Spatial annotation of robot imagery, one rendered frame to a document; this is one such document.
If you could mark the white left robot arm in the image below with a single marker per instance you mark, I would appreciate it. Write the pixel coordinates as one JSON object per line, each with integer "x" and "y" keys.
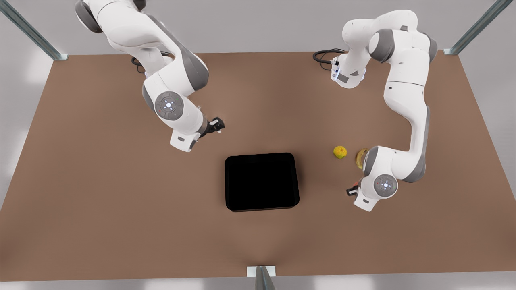
{"x": 405, "y": 92}

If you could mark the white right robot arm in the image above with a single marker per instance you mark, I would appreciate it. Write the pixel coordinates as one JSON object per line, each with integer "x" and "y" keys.
{"x": 133, "y": 30}

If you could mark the yellow brown banana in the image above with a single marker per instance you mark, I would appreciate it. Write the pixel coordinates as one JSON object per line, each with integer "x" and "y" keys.
{"x": 360, "y": 158}

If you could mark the yellow orange fruit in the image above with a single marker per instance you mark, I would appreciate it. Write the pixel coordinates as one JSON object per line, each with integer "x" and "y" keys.
{"x": 340, "y": 152}

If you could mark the black square tray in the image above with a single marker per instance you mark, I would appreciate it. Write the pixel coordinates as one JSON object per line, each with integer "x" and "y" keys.
{"x": 261, "y": 182}

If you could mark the silver frame post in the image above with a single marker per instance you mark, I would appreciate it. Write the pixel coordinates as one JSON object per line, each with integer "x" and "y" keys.
{"x": 263, "y": 278}
{"x": 477, "y": 27}
{"x": 32, "y": 32}

